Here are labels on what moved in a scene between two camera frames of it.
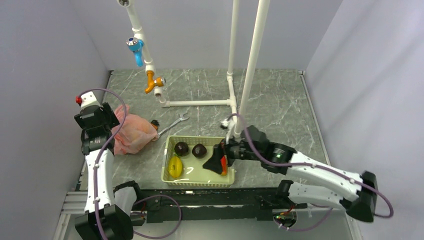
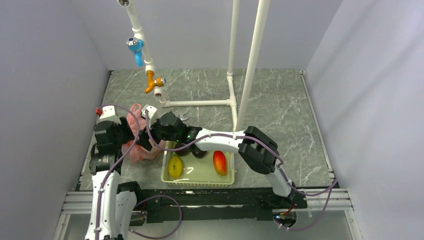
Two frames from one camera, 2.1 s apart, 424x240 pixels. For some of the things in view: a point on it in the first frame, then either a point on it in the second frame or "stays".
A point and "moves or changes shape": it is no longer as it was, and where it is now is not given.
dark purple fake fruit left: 181,148 stays
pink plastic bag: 135,132 moves or changes shape
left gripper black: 109,115 to 125,128
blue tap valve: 136,46 stays
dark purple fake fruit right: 199,151 stays
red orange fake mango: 224,163 stays
